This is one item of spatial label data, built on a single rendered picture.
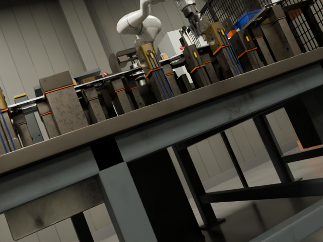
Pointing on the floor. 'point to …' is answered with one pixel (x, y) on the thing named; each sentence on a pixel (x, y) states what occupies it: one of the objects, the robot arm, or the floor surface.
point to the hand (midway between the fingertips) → (204, 42)
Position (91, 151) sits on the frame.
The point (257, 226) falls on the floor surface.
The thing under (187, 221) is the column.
